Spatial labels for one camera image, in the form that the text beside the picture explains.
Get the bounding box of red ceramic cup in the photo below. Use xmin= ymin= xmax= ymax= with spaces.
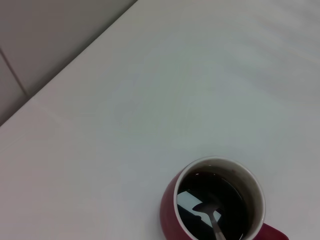
xmin=159 ymin=156 xmax=290 ymax=240

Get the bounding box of spoon with light blue handle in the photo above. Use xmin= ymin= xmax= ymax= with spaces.
xmin=192 ymin=199 xmax=226 ymax=240

